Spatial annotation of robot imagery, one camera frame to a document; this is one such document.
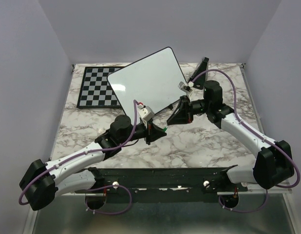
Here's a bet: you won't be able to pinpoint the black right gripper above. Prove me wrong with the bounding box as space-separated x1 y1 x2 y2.
167 96 211 125

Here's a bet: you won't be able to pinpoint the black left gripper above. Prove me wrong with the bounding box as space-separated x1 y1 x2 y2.
119 118 167 145

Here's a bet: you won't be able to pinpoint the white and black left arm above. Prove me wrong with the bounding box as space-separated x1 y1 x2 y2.
19 115 167 211

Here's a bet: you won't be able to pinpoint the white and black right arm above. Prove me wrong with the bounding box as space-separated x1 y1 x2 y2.
167 80 294 191

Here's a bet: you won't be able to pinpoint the black triangular stand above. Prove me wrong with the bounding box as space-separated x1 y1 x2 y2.
188 57 209 90

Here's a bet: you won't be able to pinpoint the black white checkerboard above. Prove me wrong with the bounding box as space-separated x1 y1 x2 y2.
77 66 122 109

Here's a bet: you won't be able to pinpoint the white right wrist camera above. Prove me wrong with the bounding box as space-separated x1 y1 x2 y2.
178 81 194 99

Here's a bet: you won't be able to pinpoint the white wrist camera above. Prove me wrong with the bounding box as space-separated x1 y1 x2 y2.
178 81 194 99
137 102 155 123

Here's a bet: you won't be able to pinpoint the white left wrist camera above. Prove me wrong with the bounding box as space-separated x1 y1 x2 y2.
137 102 155 123

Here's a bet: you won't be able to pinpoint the white whiteboard black frame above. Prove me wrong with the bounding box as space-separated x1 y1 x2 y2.
107 47 186 120

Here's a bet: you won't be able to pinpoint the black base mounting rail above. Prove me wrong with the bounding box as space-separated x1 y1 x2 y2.
88 167 247 203

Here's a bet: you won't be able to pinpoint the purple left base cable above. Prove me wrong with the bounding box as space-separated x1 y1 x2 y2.
85 182 133 215

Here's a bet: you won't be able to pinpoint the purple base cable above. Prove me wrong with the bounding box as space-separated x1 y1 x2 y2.
85 182 133 215
218 190 270 212

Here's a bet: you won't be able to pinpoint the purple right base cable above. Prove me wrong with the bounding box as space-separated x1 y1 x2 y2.
218 190 270 212

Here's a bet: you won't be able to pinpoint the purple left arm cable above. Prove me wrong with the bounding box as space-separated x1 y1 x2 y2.
18 99 144 206

